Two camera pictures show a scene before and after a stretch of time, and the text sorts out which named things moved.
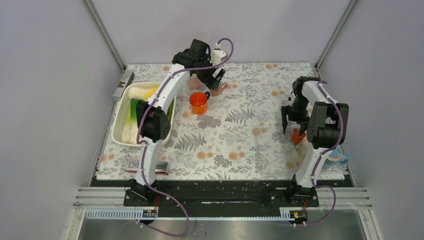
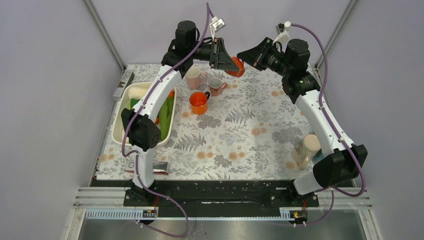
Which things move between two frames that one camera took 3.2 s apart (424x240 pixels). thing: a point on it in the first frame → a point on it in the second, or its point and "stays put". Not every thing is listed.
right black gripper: x=303 y=120 → x=256 y=56
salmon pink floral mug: x=216 y=92 stays put
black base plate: x=221 y=195 stays put
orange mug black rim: x=198 y=102 stays put
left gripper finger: x=218 y=73 → x=225 y=62
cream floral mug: x=299 y=151 stays put
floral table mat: x=231 y=132 stays put
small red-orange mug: x=296 y=137 → x=240 y=65
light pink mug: x=193 y=83 stays put
